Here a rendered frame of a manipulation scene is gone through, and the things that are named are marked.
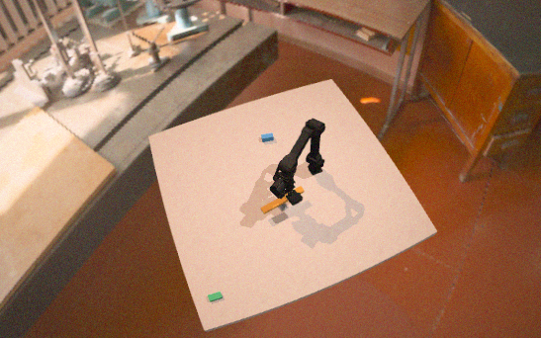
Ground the orange bar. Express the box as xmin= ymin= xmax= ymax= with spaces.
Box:
xmin=261 ymin=186 xmax=305 ymax=214

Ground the green flat bar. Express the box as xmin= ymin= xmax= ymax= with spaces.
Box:
xmin=208 ymin=292 xmax=223 ymax=301

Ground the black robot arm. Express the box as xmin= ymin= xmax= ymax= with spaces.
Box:
xmin=269 ymin=118 xmax=325 ymax=199

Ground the small blue block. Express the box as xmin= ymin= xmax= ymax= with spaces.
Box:
xmin=261 ymin=132 xmax=274 ymax=142

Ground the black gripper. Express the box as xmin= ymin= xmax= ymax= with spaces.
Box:
xmin=273 ymin=175 xmax=304 ymax=206

